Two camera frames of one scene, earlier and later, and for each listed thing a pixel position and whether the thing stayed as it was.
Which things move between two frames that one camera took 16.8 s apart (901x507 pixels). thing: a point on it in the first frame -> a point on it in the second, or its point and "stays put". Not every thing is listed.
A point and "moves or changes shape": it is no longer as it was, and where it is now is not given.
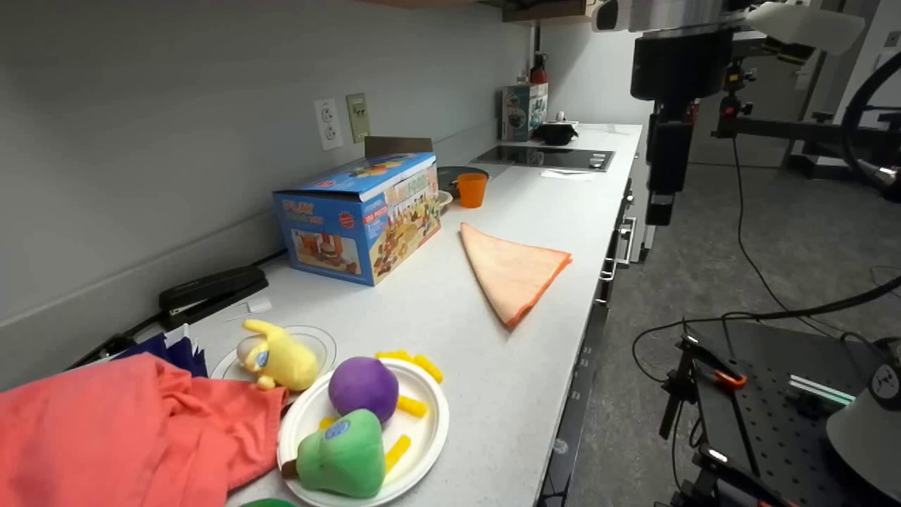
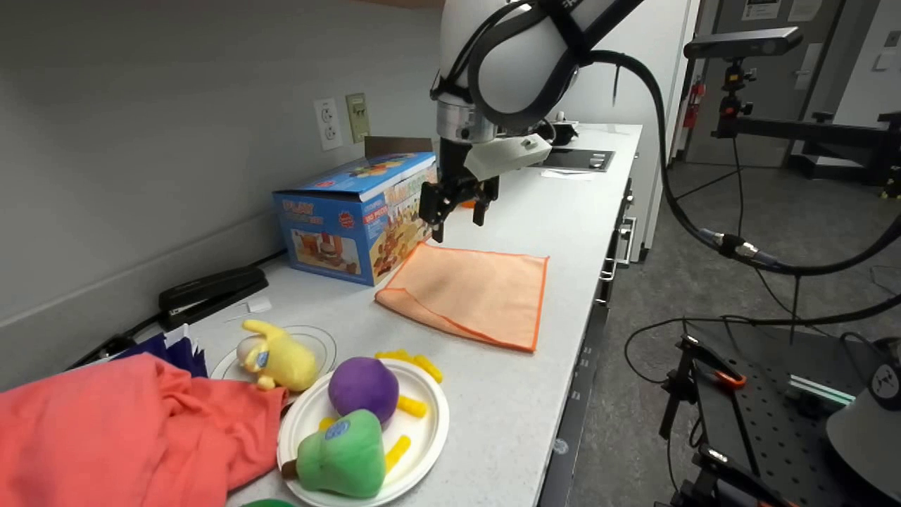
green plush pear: (345, 459) stays put
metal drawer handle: (625, 263) stays put
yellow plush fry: (402, 353) stays put
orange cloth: (514, 274) moves or changes shape
